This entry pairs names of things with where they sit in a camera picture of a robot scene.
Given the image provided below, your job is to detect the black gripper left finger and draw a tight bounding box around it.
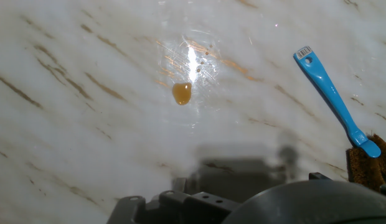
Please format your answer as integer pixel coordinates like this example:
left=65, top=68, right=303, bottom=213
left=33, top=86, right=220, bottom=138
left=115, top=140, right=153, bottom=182
left=106, top=190, right=240, bottom=224

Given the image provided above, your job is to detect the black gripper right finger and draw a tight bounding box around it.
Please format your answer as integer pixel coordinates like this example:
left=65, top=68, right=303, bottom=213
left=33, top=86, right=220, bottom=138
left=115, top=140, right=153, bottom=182
left=308, top=172, right=332, bottom=183

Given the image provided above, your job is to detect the blue handled brown bristle brush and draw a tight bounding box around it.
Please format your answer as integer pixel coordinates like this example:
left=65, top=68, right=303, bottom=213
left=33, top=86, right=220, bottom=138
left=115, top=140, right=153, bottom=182
left=293, top=45, right=386, bottom=192

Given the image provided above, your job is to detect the amber liquid stain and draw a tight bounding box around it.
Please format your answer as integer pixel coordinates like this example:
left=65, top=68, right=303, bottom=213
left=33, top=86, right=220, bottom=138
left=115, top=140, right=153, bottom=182
left=172, top=82, right=192, bottom=106

